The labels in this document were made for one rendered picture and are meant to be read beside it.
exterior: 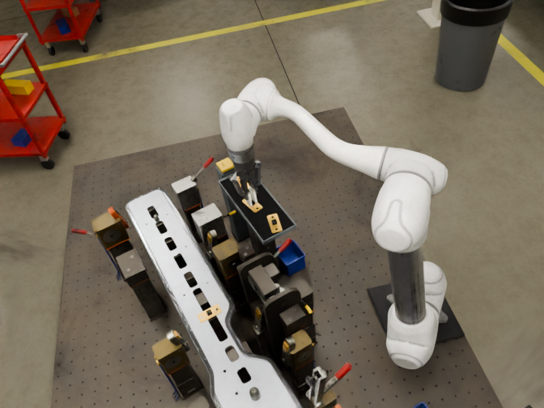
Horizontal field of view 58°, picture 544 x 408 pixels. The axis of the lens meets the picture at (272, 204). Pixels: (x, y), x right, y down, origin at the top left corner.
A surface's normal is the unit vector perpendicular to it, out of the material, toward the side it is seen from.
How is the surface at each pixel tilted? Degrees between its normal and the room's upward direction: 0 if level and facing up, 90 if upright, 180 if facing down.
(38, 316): 0
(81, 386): 0
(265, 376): 0
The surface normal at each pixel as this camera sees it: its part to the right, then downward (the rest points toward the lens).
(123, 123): -0.11, -0.66
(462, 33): -0.54, 0.69
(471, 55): -0.12, 0.78
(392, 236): -0.39, 0.62
